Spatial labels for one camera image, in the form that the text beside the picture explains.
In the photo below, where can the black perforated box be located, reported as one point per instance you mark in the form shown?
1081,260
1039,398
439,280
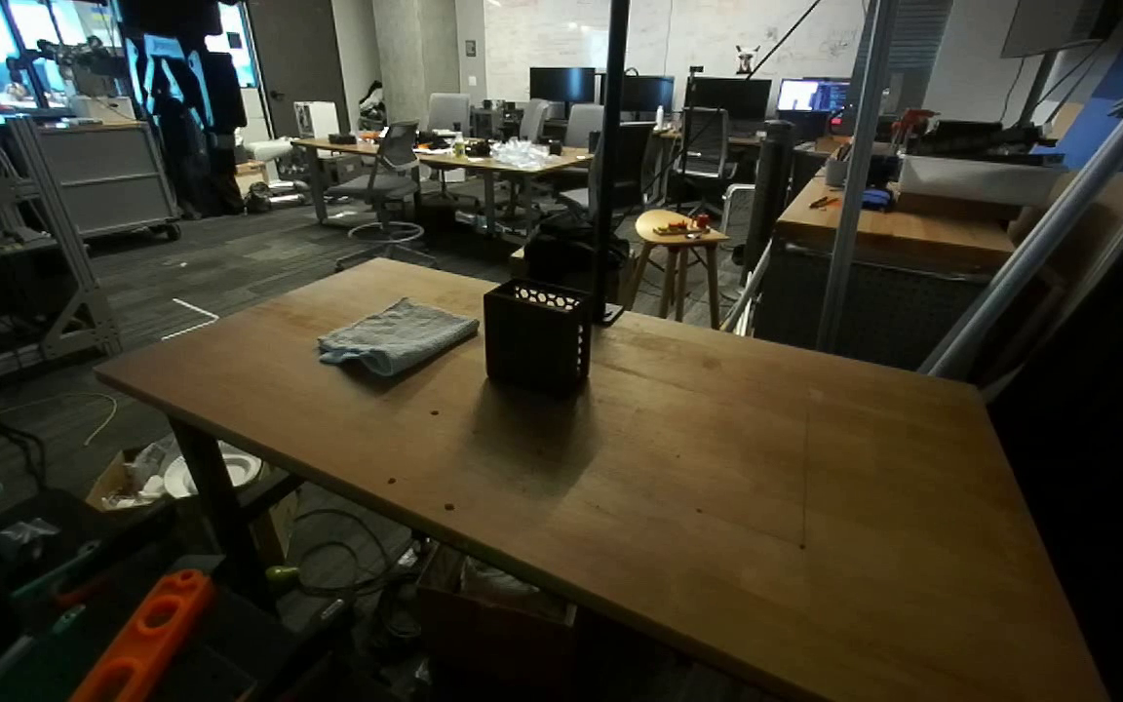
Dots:
536,354

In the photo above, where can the small blue object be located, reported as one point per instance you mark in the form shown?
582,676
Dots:
877,199

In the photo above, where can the orange plastic object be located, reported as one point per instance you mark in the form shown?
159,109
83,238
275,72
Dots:
145,642

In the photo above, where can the black bag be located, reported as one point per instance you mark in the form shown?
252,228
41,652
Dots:
561,255

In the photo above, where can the round wooden stool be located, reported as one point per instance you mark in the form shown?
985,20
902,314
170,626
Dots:
678,233

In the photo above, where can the small red items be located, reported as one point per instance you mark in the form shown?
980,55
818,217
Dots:
678,223

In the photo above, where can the black vertical pole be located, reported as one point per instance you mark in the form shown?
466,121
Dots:
609,132

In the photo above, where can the black mesh office chair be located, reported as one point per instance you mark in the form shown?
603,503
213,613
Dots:
704,137

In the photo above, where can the grey office chair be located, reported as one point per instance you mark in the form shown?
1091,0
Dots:
392,158

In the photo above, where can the dark computer monitor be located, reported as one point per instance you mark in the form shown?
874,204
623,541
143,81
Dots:
725,98
647,95
561,85

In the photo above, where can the white box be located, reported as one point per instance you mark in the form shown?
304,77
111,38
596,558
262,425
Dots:
318,120

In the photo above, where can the silver upright pole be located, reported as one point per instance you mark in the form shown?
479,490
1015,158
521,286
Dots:
855,171

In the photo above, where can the wooden top workbench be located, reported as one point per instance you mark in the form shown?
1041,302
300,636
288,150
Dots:
886,234

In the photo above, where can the lit computer monitor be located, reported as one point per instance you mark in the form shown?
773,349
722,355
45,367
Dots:
813,95

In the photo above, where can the black table leg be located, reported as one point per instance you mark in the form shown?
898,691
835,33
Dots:
213,493

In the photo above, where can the open cardboard box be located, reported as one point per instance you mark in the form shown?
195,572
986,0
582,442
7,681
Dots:
113,490

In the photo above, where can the grey rolling cabinet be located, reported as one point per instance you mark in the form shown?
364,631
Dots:
106,177

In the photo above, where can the silver diagonal pole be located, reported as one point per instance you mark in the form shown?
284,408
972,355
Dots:
1052,208

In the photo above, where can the grey metal shelf rack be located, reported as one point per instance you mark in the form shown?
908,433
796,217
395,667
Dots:
46,198

